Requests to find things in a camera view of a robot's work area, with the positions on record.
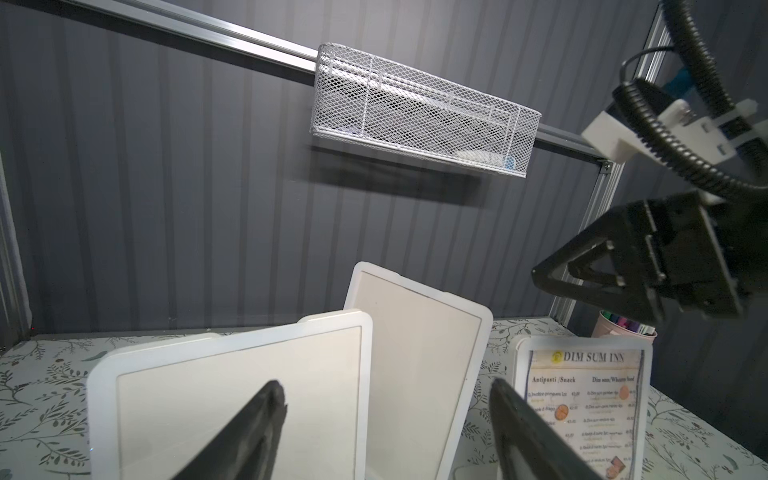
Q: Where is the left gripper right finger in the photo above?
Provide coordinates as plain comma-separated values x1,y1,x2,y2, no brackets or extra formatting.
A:
489,378,598,479

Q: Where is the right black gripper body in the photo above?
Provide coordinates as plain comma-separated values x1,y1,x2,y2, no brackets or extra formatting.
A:
648,192,767,318

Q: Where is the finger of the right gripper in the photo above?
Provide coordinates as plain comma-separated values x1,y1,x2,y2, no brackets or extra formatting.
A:
531,201,666,324

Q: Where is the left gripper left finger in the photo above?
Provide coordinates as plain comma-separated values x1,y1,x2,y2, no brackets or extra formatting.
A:
174,380,288,480

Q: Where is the white rack panel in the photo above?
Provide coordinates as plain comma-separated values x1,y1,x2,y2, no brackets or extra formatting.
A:
86,309,373,479
344,262,493,479
508,335,653,479

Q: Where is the Dim Sum menu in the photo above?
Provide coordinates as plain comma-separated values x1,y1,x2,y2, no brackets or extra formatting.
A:
524,349,644,479

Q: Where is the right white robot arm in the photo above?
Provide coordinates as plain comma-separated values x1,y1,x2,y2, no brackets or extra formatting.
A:
531,1,767,326

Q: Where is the pink pen cup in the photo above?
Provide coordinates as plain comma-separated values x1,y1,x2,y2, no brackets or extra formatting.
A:
592,310,657,342

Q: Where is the white tube in basket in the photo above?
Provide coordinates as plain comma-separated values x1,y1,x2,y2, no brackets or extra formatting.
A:
455,150,516,171

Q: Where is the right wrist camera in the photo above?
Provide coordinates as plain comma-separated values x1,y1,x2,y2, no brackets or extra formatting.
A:
582,100,736,165

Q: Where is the white wire mesh basket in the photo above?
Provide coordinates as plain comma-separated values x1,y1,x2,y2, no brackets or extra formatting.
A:
310,43,541,178

